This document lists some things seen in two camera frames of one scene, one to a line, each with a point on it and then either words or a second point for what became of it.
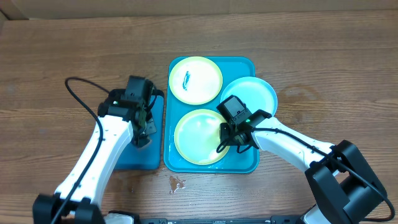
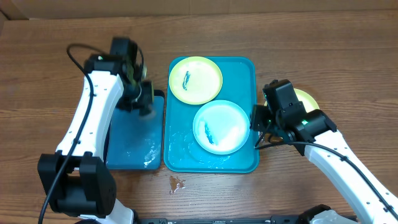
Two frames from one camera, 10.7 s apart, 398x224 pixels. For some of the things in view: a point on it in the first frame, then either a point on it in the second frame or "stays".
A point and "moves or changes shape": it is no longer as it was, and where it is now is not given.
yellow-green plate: x=197 y=136 -> x=306 y=98
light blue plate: x=256 y=94 -> x=221 y=127
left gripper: x=150 y=127 -> x=148 y=101
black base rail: x=274 y=219 stays
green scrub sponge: x=141 y=140 moves or changes shape
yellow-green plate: x=195 y=80 stays
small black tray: x=133 y=157 stays
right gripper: x=229 y=137 -> x=258 y=118
